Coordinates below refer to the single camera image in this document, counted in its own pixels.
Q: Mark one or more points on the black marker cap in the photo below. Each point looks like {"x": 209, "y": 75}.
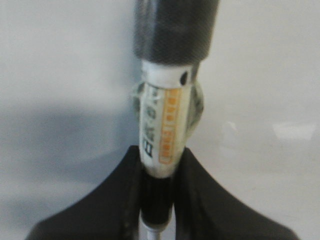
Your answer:
{"x": 174, "y": 32}

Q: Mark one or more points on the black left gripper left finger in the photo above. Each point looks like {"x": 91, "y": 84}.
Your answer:
{"x": 109, "y": 212}

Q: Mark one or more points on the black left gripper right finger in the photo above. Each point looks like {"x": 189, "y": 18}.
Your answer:
{"x": 204, "y": 210}

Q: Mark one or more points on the white black whiteboard marker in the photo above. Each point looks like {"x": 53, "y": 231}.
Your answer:
{"x": 168, "y": 104}

